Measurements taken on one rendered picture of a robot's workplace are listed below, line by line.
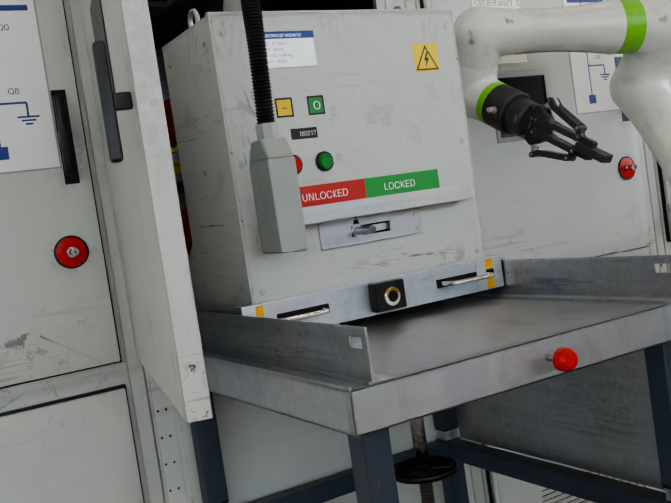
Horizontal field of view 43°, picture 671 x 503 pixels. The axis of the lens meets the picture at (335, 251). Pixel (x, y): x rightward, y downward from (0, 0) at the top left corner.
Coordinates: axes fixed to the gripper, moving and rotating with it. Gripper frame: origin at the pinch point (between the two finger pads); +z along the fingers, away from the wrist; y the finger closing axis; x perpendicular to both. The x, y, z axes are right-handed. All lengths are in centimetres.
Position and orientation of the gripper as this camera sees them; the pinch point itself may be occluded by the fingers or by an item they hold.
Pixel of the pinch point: (593, 152)
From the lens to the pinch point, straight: 171.9
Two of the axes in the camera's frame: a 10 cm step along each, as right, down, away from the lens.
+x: 8.0, -0.8, 6.0
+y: 2.2, -8.9, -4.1
